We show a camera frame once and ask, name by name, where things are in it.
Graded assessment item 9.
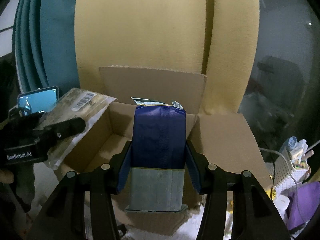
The beige barcode snack bag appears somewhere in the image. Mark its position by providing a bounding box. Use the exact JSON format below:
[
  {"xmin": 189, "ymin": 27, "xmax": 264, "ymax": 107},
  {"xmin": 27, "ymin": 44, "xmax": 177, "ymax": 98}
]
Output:
[{"xmin": 37, "ymin": 88, "xmax": 116, "ymax": 170}]

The blue snack package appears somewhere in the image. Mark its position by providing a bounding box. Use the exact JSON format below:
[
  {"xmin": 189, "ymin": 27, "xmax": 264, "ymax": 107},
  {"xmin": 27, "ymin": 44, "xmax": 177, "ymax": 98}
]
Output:
[{"xmin": 121, "ymin": 105, "xmax": 187, "ymax": 212}]

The tablet with blue screen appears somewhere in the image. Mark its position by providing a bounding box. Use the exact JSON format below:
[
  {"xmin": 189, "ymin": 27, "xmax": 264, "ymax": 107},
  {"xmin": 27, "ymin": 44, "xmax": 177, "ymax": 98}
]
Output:
[{"xmin": 17, "ymin": 86, "xmax": 59, "ymax": 116}]

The white perforated basket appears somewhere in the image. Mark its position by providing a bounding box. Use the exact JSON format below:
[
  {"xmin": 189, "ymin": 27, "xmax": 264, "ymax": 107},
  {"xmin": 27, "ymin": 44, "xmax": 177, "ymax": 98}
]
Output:
[{"xmin": 268, "ymin": 146, "xmax": 310, "ymax": 194}]

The purple cloth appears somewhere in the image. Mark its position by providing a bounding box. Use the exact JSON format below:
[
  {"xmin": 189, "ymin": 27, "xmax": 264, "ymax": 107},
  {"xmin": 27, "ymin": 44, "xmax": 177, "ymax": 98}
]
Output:
[{"xmin": 285, "ymin": 181, "xmax": 319, "ymax": 231}]

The brown cardboard box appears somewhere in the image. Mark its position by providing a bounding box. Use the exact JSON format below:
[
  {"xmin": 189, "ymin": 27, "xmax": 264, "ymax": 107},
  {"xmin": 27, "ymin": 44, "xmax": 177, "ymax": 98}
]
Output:
[{"xmin": 56, "ymin": 66, "xmax": 271, "ymax": 239}]

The teal curtain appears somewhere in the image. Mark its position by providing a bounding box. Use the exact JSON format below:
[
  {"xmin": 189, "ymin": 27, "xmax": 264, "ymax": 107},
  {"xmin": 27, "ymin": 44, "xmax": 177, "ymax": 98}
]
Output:
[{"xmin": 12, "ymin": 0, "xmax": 80, "ymax": 95}]

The yellow curtain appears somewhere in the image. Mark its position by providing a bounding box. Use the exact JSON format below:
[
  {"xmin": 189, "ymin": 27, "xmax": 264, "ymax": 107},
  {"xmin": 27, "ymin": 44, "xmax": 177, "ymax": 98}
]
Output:
[{"xmin": 74, "ymin": 0, "xmax": 260, "ymax": 114}]

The white cable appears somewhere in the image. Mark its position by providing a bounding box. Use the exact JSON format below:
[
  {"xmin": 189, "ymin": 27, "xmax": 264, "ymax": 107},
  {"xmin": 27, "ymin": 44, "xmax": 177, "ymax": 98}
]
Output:
[{"xmin": 260, "ymin": 143, "xmax": 317, "ymax": 221}]

